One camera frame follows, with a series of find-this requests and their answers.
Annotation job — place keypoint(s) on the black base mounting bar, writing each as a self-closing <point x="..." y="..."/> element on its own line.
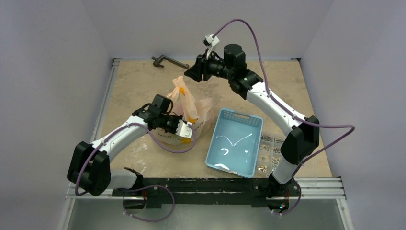
<point x="256" y="192"/>

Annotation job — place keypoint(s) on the clear plastic screw box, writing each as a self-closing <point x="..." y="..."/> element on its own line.
<point x="272" y="164"/>

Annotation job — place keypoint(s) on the black metal crank handle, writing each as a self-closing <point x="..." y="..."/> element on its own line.
<point x="158" y="60"/>

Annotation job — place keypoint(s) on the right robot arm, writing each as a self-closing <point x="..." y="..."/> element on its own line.
<point x="301" y="137"/>

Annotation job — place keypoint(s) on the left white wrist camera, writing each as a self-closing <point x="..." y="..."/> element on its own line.
<point x="184" y="129"/>

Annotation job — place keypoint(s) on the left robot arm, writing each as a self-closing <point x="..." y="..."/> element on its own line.
<point x="90" y="167"/>

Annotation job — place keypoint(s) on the orange banana print plastic bag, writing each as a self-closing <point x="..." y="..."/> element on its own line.
<point x="199" y="112"/>

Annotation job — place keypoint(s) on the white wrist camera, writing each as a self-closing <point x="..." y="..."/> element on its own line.
<point x="184" y="129"/>
<point x="210" y="42"/>

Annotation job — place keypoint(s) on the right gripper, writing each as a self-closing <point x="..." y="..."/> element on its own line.
<point x="203" y="68"/>

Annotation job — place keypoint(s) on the light blue plastic basket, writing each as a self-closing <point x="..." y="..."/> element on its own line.
<point x="234" y="146"/>

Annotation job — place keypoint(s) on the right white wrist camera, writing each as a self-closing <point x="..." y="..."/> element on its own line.
<point x="210" y="42"/>

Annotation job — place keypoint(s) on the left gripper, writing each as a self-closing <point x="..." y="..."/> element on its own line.
<point x="177" y="120"/>

